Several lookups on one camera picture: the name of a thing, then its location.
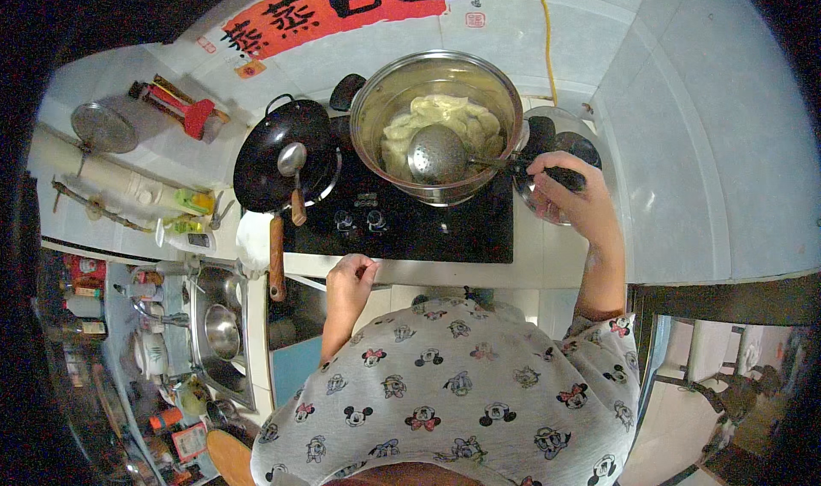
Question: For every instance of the black metal rack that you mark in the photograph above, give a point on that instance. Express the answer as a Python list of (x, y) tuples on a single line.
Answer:
[(725, 390)]

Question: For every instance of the person's left hand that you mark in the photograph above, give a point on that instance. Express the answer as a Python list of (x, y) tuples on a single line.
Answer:
[(346, 287)]

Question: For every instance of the white cloth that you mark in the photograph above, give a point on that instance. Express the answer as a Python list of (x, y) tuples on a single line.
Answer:
[(253, 242)]

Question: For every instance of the red calligraphy banner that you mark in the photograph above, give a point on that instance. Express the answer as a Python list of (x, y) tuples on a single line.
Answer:
[(333, 11)]

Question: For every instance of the white teapot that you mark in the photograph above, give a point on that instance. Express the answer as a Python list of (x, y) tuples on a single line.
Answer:
[(151, 354)]

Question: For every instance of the orange bottle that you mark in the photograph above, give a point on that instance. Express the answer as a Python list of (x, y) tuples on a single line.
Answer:
[(167, 419)]

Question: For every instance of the person's left fingers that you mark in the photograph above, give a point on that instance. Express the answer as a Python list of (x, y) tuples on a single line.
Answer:
[(365, 268)]

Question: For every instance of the red wall rack with tools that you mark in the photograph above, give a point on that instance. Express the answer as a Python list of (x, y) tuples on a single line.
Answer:
[(192, 114)]

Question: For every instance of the wooden cutting board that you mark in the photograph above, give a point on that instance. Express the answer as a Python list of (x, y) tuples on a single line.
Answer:
[(231, 460)]

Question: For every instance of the boiled dumplings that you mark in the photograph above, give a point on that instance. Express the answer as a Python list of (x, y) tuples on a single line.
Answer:
[(449, 114)]

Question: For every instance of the steel faucet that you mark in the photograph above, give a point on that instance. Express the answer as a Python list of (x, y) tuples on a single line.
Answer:
[(160, 318)]

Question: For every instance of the black stove knob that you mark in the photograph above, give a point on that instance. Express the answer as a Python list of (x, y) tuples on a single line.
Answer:
[(376, 220), (346, 222)]

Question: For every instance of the shelf of bottles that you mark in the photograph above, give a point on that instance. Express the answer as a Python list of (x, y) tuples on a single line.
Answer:
[(80, 306)]

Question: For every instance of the person's body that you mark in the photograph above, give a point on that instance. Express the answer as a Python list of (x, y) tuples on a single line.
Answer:
[(462, 390)]

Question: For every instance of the steel sink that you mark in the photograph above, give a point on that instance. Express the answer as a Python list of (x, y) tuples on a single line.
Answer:
[(221, 370)]

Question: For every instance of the wooden stick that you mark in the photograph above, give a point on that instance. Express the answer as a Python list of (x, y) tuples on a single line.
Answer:
[(102, 209)]

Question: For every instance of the red packet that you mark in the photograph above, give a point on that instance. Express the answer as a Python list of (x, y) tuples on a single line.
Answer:
[(190, 442)]

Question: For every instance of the person's right hand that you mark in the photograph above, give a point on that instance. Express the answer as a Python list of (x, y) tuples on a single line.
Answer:
[(577, 201)]

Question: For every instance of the person's right fingers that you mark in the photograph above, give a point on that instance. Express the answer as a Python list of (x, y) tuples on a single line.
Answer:
[(558, 162)]

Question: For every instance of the glass pot lid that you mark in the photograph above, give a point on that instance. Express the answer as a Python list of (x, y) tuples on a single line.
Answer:
[(577, 130)]

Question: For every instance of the white wall pipe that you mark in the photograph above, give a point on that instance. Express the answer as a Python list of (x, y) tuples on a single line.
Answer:
[(96, 168)]

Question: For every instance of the steel bowl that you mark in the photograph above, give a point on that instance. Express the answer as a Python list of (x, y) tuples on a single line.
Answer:
[(222, 332)]

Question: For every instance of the black gas stove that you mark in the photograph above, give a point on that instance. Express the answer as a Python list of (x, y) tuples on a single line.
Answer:
[(417, 229)]

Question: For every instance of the hanging steel strainer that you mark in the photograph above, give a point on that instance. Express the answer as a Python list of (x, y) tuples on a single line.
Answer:
[(102, 127)]

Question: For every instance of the large steel pot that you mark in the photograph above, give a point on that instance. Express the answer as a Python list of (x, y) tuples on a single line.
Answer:
[(385, 101)]

